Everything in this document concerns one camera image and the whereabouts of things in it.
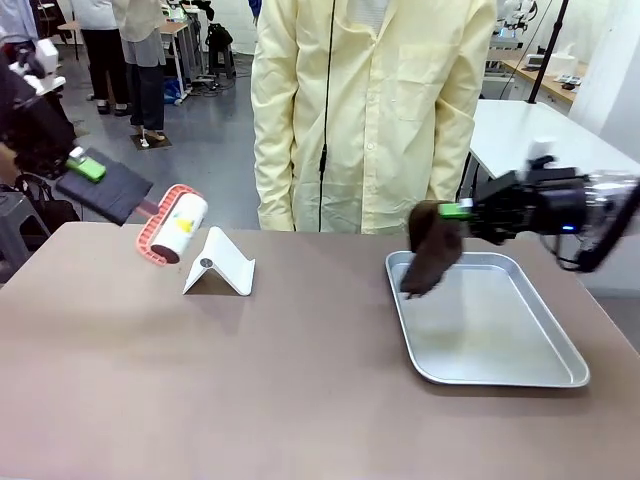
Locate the white tissue box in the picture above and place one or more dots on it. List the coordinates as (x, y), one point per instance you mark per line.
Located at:
(567, 60)

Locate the dark brown cloth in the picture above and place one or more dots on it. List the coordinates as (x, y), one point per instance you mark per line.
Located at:
(430, 250)

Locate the black stand pole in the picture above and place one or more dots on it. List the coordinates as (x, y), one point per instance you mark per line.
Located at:
(547, 55)

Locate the person in yellow shirt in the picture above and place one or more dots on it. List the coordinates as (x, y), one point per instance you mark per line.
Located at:
(370, 100)

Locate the bystander in light shirt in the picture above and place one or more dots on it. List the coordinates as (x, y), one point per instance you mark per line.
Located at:
(17, 20)

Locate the blue object on floor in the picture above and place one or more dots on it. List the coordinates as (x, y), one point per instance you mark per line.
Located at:
(172, 94)

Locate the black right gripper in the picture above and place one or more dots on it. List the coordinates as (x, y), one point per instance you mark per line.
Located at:
(560, 200)

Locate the wooden desk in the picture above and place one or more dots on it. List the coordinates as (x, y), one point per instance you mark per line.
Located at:
(540, 75)

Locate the person's right forearm yellow sleeve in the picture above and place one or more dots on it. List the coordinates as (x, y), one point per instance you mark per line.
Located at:
(275, 180)

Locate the black backpack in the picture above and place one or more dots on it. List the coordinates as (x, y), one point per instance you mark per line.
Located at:
(45, 205)

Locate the bystander with beige top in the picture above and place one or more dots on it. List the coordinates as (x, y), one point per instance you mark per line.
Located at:
(147, 85)

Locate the white folded roller stand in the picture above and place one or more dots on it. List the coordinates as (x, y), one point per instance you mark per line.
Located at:
(225, 260)

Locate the black stool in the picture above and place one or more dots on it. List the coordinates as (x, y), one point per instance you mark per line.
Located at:
(220, 47)

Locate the silver metal tray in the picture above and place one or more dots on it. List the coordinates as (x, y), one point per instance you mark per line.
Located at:
(490, 330)

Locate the white background lab equipment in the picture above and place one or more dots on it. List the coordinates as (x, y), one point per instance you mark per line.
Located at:
(510, 15)

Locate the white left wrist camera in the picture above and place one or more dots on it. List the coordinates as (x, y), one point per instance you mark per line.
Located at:
(50, 65)

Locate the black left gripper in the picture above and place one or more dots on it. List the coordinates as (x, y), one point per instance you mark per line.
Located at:
(30, 125)

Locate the grey plastic stool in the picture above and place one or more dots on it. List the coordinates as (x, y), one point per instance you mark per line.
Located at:
(20, 225)

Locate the yellow paper scrap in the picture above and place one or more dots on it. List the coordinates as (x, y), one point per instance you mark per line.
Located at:
(185, 226)

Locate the bystander with black trousers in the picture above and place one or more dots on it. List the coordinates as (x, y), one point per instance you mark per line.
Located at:
(105, 60)

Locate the person's left forearm yellow sleeve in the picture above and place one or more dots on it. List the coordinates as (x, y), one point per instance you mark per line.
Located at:
(450, 150)

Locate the background desk with metal legs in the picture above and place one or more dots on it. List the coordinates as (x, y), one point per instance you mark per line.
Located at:
(180, 35)

